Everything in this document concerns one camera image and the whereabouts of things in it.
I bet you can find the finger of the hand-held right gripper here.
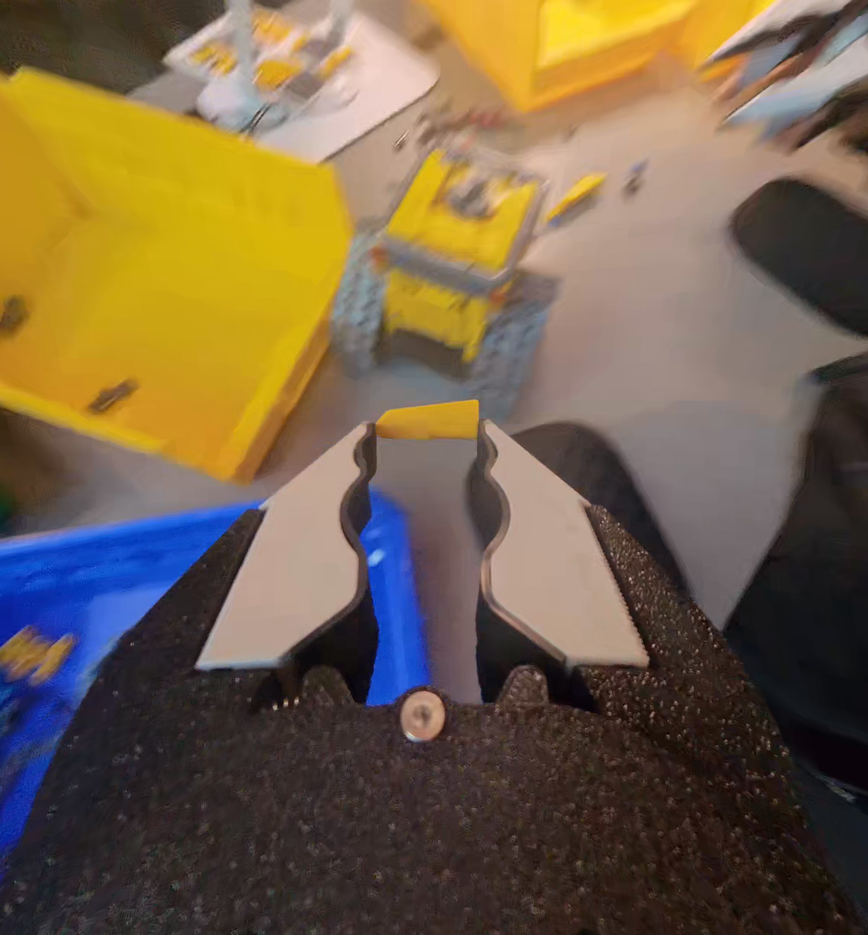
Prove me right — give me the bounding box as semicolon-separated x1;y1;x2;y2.
715;59;868;144
741;0;868;67

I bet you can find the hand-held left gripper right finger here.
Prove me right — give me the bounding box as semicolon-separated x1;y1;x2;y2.
471;423;649;673

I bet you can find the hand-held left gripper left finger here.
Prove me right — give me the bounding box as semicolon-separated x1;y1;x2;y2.
198;424;373;680

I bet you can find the yellow wedge panel piece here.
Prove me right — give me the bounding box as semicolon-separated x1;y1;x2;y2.
376;401;481;442

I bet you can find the yellow beam assembly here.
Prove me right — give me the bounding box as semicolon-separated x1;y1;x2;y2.
548;171;607;223

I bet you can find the yellow tracked toy robot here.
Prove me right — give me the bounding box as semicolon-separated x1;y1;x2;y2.
332;147;559;419

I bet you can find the blue plastic bin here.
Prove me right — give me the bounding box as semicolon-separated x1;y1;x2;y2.
0;490;432;914

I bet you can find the large yellow plastic bin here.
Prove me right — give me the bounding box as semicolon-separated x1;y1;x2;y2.
0;56;354;483

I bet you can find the pile of small building parts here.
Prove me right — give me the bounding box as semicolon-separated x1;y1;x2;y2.
390;100;515;154

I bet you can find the white stand base with leaflet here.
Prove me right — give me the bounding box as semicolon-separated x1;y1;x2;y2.
164;0;442;165

